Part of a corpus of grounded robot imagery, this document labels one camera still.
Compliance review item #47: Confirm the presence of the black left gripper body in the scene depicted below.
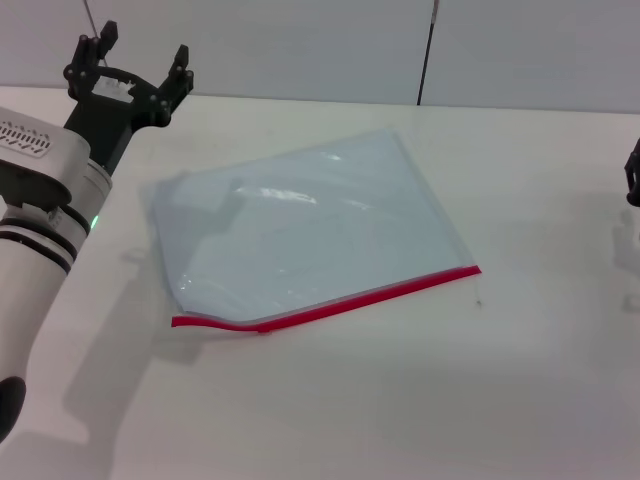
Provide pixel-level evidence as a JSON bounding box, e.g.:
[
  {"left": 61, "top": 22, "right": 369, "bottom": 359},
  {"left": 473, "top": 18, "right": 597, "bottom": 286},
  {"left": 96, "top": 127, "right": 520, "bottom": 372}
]
[{"left": 63, "top": 63, "right": 169, "bottom": 175}]

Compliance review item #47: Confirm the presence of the clear document bag red zipper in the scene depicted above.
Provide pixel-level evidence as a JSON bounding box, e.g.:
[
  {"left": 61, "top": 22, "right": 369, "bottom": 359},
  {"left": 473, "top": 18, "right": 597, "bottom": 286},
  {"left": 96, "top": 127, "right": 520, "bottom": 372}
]
[{"left": 141, "top": 127, "right": 484, "bottom": 337}]

